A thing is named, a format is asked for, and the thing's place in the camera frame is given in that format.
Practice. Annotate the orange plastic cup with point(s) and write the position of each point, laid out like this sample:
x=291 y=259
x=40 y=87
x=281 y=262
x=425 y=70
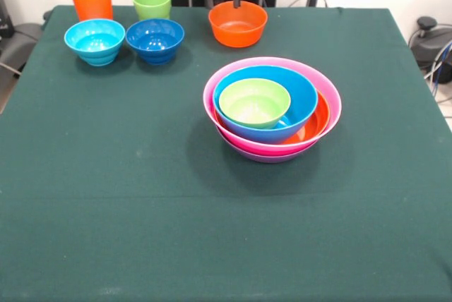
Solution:
x=92 y=5

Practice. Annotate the green plastic cup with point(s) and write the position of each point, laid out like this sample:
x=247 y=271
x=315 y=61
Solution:
x=152 y=4

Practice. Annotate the blue medium bowl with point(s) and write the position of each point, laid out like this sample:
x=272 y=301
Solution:
x=303 y=97

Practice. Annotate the orange small bowl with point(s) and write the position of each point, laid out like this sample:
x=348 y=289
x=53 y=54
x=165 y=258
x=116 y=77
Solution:
x=237 y=37

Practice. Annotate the green small bowl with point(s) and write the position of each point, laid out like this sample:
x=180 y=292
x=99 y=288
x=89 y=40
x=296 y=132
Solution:
x=252 y=104

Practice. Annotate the light blue small bowl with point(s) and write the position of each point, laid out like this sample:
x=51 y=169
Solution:
x=94 y=39

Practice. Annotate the dark green tablecloth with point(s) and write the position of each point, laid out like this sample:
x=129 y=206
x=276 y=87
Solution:
x=70 y=245

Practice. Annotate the purple large bowl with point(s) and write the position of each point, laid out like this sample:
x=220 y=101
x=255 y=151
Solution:
x=268 y=159

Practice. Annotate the orange medium bowl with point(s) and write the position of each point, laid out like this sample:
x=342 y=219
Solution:
x=314 y=125

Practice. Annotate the pink large bowl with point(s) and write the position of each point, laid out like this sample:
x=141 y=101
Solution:
x=261 y=147

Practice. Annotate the dark blue small bowl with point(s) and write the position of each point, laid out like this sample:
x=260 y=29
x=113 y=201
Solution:
x=155 y=39

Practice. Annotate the black floor stand base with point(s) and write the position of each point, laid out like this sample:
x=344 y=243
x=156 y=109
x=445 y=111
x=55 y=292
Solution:
x=431 y=44
x=17 y=44

